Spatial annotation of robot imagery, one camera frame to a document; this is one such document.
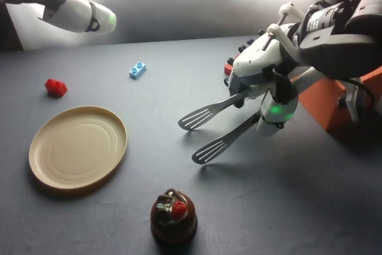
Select red toy brick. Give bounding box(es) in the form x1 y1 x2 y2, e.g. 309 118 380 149
44 78 68 99

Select light blue toy brick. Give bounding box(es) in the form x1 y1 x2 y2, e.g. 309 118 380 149
128 62 147 80

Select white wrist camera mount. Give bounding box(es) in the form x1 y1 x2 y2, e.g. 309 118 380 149
337 80 377 132

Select beige round plate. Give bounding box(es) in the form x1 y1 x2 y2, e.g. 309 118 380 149
28 105 128 198

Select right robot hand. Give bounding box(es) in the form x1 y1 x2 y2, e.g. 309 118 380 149
223 23 300 137

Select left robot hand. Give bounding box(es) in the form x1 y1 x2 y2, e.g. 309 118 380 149
25 0 117 34

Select white backdrop sheet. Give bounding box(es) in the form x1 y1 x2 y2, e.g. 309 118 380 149
0 0 382 50

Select grey table cloth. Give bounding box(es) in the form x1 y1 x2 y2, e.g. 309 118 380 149
0 34 382 255

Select red star block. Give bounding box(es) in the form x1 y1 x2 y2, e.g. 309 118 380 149
223 54 241 76

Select metal tongs with white handles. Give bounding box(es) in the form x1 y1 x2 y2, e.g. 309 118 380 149
178 66 323 165

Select orange foam block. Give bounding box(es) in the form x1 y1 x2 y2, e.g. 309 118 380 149
298 68 382 132

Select chocolate toy cake with strawberry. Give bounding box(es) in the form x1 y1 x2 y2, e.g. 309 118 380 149
150 188 198 245

